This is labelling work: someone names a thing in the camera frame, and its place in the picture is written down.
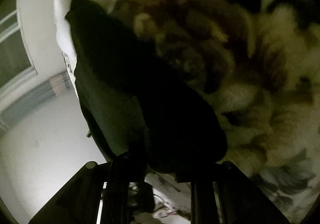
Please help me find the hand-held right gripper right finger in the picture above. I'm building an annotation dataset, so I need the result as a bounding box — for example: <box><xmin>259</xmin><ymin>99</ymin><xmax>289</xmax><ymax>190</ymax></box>
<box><xmin>174</xmin><ymin>161</ymin><xmax>291</xmax><ymax>224</ymax></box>

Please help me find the dark striped sweater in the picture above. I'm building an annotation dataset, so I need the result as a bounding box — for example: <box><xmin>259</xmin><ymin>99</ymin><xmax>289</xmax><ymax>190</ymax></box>
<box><xmin>65</xmin><ymin>0</ymin><xmax>228</xmax><ymax>174</ymax></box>

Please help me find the bed with floral sheet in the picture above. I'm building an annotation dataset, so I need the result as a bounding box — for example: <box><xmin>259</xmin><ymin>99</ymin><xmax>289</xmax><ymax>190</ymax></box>
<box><xmin>49</xmin><ymin>0</ymin><xmax>320</xmax><ymax>224</ymax></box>

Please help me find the blue-green striped curtain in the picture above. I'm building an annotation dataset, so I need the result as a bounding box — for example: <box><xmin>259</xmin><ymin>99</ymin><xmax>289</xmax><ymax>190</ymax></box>
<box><xmin>0</xmin><ymin>71</ymin><xmax>77</xmax><ymax>130</ymax></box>

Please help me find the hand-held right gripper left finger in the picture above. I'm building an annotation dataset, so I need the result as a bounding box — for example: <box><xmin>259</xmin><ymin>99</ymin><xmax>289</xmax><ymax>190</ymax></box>
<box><xmin>29</xmin><ymin>153</ymin><xmax>148</xmax><ymax>224</ymax></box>

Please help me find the white framed window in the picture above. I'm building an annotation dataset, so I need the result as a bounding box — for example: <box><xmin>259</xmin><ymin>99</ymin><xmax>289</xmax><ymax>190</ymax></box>
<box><xmin>0</xmin><ymin>0</ymin><xmax>38</xmax><ymax>89</ymax></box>

